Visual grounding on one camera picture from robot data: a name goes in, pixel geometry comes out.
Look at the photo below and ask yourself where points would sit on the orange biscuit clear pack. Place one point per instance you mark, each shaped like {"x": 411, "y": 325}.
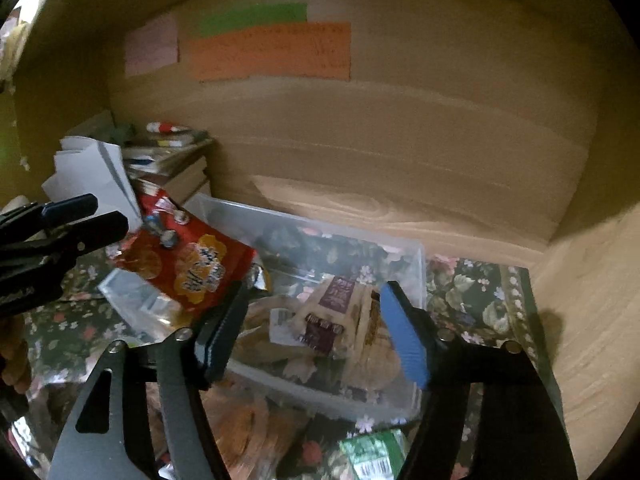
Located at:
{"x": 252, "y": 434}

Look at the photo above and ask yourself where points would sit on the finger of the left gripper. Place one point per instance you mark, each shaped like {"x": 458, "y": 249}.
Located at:
{"x": 51, "y": 215}
{"x": 80, "y": 237}

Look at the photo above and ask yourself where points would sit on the floral dark tablecloth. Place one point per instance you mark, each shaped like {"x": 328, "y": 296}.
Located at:
{"x": 482, "y": 302}

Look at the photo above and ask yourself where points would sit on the purple label pastry pack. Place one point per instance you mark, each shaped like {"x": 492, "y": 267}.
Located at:
{"x": 334, "y": 319}

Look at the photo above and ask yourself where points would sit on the beige barcode cake pack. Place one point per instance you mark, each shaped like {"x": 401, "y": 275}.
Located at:
{"x": 266, "y": 336}

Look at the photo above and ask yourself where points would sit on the orange sticky note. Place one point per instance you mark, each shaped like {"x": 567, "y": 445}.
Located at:
{"x": 311, "y": 50}

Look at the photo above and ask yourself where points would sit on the clear plastic storage bin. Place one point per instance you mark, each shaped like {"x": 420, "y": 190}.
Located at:
{"x": 297, "y": 254}

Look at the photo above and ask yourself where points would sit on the green sticky note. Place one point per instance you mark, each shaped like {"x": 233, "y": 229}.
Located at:
{"x": 264, "y": 14}

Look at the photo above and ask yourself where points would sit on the red snack bag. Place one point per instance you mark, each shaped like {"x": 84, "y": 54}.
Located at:
{"x": 183, "y": 257}

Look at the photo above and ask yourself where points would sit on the stack of books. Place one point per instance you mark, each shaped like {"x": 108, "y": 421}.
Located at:
{"x": 176, "y": 165}

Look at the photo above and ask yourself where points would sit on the pink sticky note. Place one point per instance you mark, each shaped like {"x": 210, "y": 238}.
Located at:
{"x": 152, "y": 46}

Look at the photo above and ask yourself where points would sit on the white paper sheets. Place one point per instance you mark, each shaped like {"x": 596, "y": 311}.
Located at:
{"x": 86, "y": 165}

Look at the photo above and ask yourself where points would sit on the green wrapped snack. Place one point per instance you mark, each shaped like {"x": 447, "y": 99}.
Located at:
{"x": 379, "y": 455}

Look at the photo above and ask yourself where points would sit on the red white marker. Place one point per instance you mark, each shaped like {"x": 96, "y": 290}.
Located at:
{"x": 165, "y": 128}

